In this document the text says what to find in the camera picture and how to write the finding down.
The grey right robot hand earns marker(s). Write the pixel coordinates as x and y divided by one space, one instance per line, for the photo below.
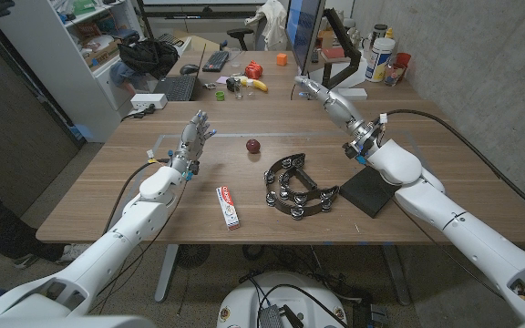
340 109

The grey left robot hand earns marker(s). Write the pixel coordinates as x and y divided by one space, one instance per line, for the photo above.
192 136

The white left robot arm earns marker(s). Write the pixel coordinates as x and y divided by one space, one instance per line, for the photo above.
126 228

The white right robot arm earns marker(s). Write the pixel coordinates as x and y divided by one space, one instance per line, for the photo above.
449 214

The red apple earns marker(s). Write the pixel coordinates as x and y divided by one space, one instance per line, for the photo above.
253 146

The toothpaste box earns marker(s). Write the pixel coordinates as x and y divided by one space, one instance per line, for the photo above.
228 207

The black tambourine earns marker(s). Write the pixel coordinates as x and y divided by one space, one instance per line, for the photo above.
301 198

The white box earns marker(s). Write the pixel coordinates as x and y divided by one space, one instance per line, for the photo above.
353 94

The small green cup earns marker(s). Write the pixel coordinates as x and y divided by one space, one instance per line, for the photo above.
219 95

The black keyboard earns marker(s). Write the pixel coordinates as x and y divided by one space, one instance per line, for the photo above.
178 86
216 61

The white power strip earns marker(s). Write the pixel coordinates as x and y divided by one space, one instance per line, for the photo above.
148 101

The red book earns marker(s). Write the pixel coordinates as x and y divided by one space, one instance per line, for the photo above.
333 53

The white canister blue label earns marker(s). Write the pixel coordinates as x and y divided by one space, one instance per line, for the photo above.
379 59

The clear drinking glass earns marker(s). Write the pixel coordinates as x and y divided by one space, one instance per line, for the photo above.
239 92

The small black device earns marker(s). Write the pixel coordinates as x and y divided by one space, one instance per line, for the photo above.
231 84

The black computer mouse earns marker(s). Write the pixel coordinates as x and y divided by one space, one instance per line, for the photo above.
189 69

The orange cube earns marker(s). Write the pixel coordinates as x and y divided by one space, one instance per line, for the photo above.
282 59

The red cup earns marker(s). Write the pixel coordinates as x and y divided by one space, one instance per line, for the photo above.
403 59

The yellow banana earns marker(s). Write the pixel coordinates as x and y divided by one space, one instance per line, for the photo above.
258 85

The computer monitor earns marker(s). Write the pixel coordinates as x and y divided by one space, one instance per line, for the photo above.
303 27

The red crumpled toy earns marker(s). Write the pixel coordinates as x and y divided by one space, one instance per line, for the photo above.
253 70

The yellow bottle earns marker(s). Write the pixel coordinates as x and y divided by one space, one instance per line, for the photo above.
389 33

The black backpack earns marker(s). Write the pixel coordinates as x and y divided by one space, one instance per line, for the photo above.
148 57

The white hanging jacket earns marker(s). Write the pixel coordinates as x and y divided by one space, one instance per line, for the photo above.
274 23

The black office stool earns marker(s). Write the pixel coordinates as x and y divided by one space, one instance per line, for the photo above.
240 33

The whiteboard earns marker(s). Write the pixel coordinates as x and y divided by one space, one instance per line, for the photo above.
198 3

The grey table leg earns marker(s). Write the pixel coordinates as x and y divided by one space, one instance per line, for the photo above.
166 273
397 278

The white shelf unit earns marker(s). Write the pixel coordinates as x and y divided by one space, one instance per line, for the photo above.
62 59

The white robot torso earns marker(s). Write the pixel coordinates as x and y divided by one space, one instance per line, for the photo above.
244 300

